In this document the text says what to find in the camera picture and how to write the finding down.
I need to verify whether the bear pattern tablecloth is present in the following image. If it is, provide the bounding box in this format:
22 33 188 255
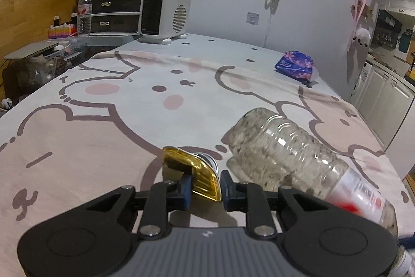
1 35 414 276

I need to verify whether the gold foil wrapper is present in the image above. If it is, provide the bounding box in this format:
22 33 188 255
162 146 222 202

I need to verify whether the white kitchen cabinet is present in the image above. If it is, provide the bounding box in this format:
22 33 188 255
349 56 414 150

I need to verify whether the clear plastic bottle white cap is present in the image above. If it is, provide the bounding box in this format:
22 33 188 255
221 106 415 277

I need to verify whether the purple tissue pack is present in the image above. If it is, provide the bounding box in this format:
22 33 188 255
274 51 314 84

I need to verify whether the grey laptop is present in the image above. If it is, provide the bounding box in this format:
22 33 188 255
4 41 58 60

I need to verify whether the white wall switch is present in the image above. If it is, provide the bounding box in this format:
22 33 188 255
247 13 260 25

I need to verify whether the upright water bottle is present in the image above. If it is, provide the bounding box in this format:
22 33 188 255
77 0 92 37

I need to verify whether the white three-drawer organizer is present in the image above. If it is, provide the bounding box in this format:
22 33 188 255
92 0 143 35

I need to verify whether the white space heater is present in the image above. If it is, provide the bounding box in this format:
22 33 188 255
139 0 191 44

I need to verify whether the colourful small box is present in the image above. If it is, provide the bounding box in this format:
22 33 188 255
48 13 77 39

